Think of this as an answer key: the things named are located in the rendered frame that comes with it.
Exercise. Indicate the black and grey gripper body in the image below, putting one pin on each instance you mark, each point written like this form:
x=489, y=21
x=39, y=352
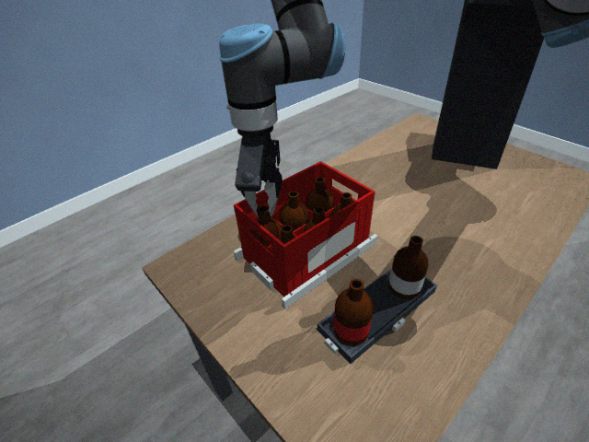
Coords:
x=272, y=150

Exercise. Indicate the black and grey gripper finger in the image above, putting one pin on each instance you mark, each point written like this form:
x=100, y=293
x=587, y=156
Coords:
x=251, y=199
x=272, y=188

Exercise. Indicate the red crate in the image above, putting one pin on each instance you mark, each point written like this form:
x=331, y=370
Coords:
x=291, y=264

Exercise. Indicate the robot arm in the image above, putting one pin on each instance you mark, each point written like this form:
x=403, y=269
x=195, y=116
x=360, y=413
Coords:
x=255, y=59

